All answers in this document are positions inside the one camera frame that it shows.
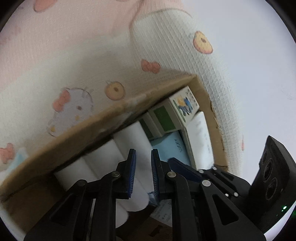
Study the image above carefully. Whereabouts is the large white cardboard tube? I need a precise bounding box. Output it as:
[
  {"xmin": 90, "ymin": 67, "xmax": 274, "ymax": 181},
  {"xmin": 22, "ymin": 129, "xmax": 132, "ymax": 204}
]
[{"xmin": 113, "ymin": 121, "xmax": 154, "ymax": 212}]

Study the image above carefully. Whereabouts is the white spiral notebook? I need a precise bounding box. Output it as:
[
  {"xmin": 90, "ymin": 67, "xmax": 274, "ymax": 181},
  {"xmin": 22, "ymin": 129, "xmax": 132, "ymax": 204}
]
[{"xmin": 181, "ymin": 111, "xmax": 214, "ymax": 170}]

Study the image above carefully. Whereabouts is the light blue book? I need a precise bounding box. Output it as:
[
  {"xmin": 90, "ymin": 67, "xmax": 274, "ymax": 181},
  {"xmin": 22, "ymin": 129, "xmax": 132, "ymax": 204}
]
[{"xmin": 151, "ymin": 131, "xmax": 191, "ymax": 166}]

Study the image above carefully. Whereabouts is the brown cardboard box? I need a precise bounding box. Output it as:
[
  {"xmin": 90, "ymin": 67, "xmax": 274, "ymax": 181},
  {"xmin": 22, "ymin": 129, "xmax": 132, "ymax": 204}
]
[{"xmin": 1, "ymin": 75, "xmax": 229, "ymax": 240}]

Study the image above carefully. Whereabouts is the white green cartoon box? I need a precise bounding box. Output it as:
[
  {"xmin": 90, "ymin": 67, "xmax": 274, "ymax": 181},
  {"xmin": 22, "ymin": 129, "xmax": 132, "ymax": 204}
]
[{"xmin": 169, "ymin": 86, "xmax": 200, "ymax": 125}]

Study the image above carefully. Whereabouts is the white red sachet packet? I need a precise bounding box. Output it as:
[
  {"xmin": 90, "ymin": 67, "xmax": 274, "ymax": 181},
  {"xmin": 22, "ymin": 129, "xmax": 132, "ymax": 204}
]
[{"xmin": 150, "ymin": 199, "xmax": 172, "ymax": 227}]

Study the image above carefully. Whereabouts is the pink cat print blanket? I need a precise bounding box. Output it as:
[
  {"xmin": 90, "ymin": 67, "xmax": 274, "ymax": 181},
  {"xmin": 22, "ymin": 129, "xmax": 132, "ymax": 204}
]
[{"xmin": 0, "ymin": 0, "xmax": 246, "ymax": 241}]

